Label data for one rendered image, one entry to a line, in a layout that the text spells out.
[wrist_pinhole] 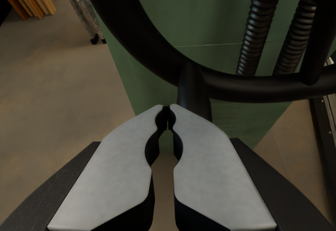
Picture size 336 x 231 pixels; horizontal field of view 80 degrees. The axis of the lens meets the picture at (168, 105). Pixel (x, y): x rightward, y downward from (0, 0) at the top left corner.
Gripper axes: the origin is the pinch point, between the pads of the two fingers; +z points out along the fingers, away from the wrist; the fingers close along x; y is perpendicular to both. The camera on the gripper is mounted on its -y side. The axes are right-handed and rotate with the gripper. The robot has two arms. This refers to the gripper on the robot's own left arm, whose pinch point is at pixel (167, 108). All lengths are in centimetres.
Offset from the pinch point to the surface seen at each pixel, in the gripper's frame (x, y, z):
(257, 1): 8.4, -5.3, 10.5
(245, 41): 8.6, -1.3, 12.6
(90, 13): -45, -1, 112
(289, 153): 47, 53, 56
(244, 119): 21, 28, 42
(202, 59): 6.2, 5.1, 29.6
